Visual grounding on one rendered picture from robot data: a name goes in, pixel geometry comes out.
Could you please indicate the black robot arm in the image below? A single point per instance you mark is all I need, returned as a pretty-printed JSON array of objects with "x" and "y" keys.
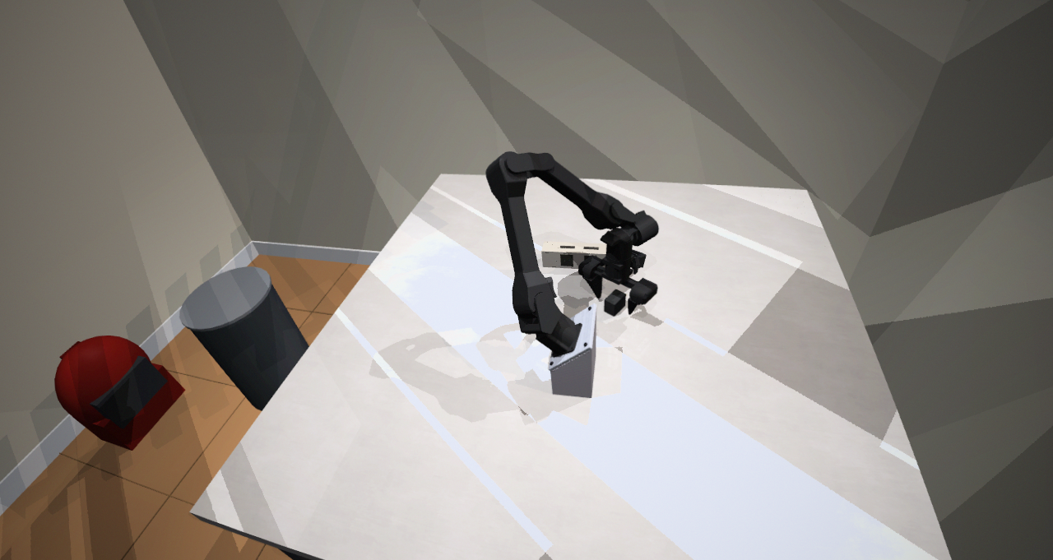
[{"x": 533, "y": 294}]

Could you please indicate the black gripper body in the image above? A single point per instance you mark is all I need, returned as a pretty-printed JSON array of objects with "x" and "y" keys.
[{"x": 618, "y": 272}]

